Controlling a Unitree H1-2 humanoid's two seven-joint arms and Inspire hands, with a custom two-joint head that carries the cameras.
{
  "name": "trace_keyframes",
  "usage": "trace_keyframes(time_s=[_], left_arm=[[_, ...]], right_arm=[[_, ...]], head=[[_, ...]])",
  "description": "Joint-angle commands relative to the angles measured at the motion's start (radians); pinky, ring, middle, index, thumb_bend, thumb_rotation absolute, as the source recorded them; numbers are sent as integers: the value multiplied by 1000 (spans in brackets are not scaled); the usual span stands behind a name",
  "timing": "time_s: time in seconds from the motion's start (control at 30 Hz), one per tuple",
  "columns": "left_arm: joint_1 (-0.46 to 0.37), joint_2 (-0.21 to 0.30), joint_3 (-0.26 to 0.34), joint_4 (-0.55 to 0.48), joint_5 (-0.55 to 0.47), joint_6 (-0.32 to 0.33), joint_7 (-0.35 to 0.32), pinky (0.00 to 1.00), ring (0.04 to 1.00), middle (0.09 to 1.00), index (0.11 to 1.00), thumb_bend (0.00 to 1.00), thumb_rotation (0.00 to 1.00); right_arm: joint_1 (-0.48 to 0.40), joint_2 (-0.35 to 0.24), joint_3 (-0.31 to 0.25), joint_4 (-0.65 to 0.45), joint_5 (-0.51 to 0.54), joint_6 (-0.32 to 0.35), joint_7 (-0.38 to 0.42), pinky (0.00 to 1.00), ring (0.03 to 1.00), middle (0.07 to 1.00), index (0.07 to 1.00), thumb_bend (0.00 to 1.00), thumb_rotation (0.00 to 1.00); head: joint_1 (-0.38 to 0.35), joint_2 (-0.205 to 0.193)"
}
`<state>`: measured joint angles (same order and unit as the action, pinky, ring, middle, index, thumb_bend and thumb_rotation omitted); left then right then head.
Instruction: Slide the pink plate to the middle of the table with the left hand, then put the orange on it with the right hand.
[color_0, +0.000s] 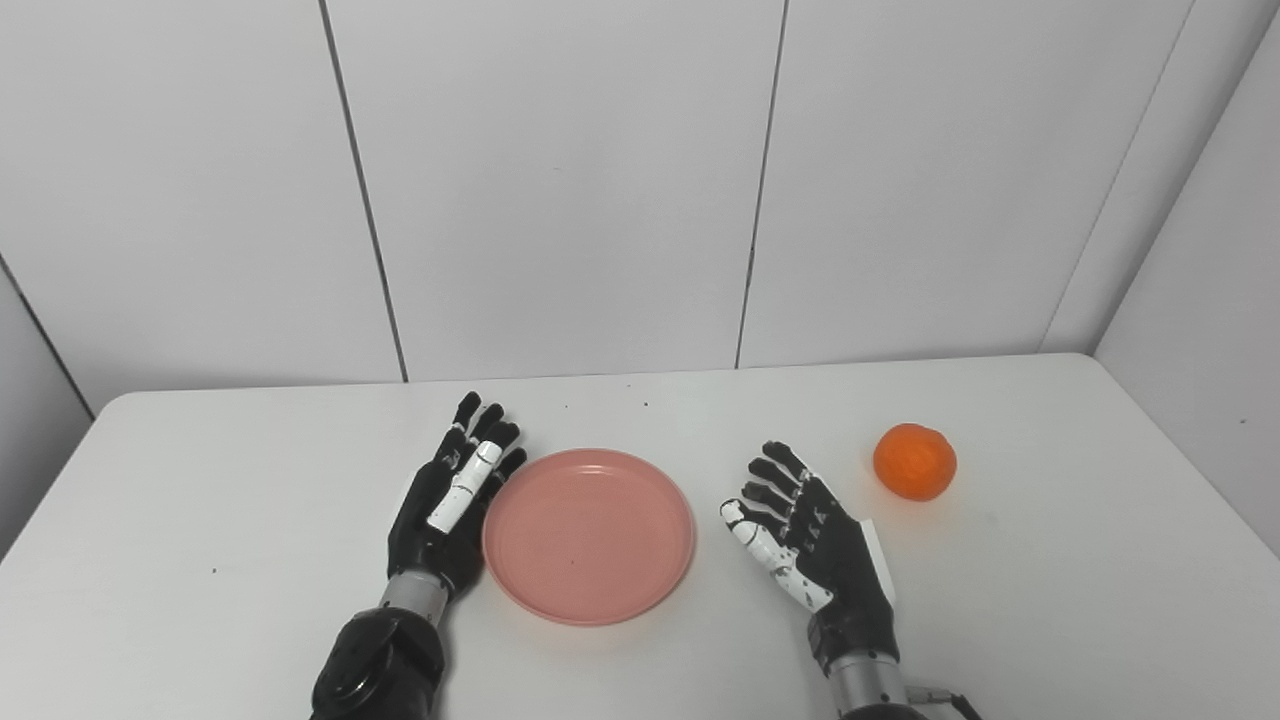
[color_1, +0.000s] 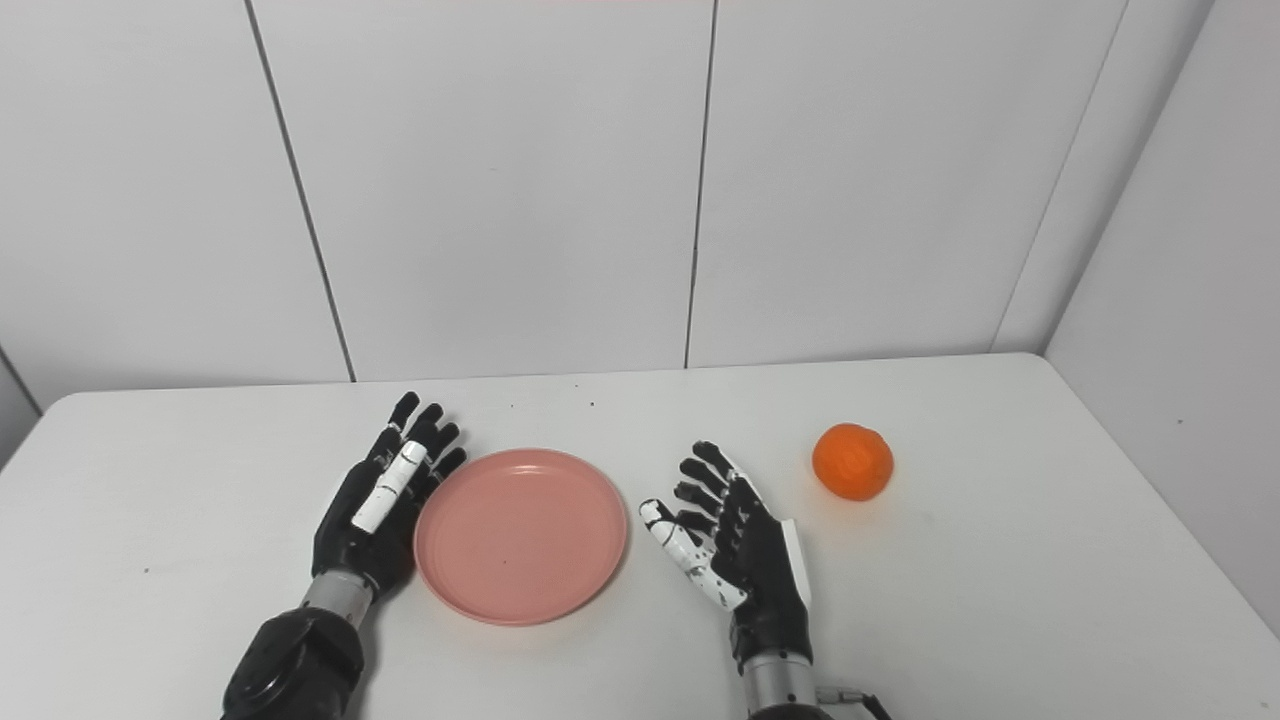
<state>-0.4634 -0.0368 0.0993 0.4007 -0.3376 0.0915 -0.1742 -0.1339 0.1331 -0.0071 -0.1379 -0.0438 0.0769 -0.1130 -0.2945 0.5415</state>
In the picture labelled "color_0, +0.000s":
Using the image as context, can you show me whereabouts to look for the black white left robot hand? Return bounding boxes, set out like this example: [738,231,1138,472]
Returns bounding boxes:
[387,391,528,601]

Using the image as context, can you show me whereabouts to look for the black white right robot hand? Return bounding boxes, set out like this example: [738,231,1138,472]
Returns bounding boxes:
[720,441,898,661]

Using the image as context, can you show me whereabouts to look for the orange fruit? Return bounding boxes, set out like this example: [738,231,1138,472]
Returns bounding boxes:
[873,423,958,502]

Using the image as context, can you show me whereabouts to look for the pink round plate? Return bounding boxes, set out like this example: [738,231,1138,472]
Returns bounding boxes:
[482,448,697,627]

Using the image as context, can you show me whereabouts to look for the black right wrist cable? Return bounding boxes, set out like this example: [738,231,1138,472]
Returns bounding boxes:
[905,685,986,720]

